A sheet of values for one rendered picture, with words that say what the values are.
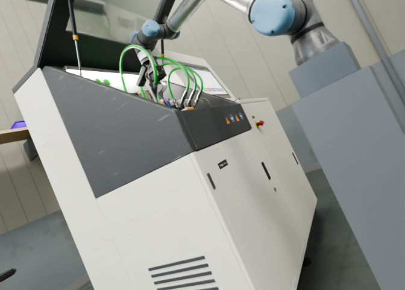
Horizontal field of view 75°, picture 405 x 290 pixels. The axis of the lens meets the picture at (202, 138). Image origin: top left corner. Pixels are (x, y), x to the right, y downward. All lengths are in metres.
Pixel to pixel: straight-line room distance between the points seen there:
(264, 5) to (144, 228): 0.92
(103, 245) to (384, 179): 1.15
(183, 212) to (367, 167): 0.62
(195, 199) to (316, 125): 0.48
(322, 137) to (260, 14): 0.43
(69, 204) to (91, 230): 0.18
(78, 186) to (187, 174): 0.62
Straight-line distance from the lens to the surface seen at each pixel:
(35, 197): 3.66
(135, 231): 1.21
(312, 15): 1.01
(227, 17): 4.07
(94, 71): 1.58
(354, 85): 0.89
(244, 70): 3.87
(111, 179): 1.21
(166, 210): 1.06
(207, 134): 1.06
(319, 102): 0.91
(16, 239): 3.53
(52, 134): 1.47
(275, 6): 0.87
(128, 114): 1.08
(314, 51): 0.95
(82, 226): 1.47
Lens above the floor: 0.76
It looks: 4 degrees up
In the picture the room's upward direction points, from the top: 25 degrees counter-clockwise
